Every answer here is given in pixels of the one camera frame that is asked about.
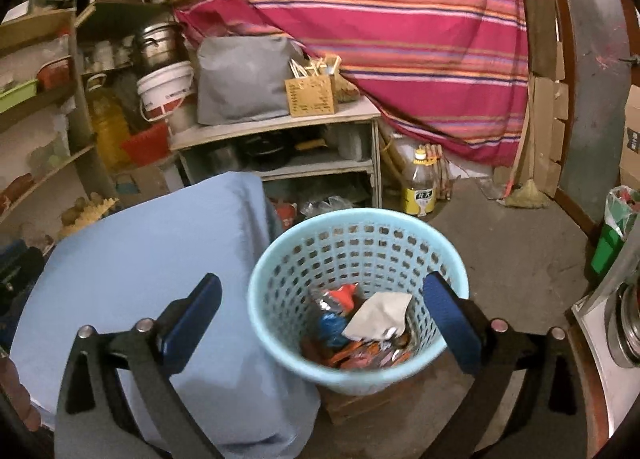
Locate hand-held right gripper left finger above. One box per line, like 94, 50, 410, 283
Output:
54, 273, 223, 459

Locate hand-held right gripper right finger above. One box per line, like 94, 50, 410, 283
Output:
422, 271, 589, 459

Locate silver snack packet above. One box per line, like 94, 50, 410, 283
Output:
342, 291, 414, 341

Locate light blue plastic basket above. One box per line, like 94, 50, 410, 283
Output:
248, 208, 470, 396

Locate orange snack wrapper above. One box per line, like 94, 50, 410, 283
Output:
325, 284, 362, 311

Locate blue plastic bag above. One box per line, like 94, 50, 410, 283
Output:
319, 311, 352, 348

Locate person's left hand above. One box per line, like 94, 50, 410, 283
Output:
0, 355, 43, 432

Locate yellow lacy basket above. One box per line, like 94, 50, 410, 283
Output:
57, 196, 121, 240

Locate light blue table cloth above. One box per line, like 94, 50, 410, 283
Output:
10, 171, 322, 459

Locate plastic bottle with yellow label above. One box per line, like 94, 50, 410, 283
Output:
402, 149, 437, 218

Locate straw broom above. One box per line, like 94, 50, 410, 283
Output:
501, 179, 549, 210

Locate clear plastic bags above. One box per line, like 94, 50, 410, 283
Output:
300, 195, 357, 220

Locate yellow cooking oil jug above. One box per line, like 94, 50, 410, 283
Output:
87, 74, 132, 170

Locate steel pot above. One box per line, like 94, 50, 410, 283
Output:
605, 281, 640, 370

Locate green plastic tray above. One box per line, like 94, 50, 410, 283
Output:
0, 80, 40, 112

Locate red plastic basket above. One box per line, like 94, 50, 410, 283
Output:
120, 121, 171, 166

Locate tall wooden shelf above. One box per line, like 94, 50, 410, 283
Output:
0, 9, 122, 240

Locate green bin with bag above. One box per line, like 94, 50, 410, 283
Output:
591, 185, 640, 280

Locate black pan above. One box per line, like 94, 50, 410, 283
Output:
245, 131, 297, 170

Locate orange plastic crate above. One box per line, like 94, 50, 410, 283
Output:
37, 56, 75, 90

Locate low wooden cabinet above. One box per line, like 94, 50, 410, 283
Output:
170, 96, 384, 212

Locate white plastic bucket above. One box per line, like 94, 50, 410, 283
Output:
136, 61, 196, 122

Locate cardboard pieces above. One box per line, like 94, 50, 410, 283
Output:
520, 4, 572, 198

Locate grey fabric bag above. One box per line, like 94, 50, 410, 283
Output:
196, 35, 306, 126

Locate yellow chopstick holder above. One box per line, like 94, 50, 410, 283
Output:
285, 75, 339, 118

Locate cardboard box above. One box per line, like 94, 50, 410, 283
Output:
619, 86, 640, 190

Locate metal cooking pot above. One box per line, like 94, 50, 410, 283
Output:
132, 23, 187, 70

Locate bundle of chopsticks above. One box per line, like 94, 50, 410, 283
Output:
289, 55, 344, 80

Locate red striped cloth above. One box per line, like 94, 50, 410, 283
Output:
157, 0, 531, 167

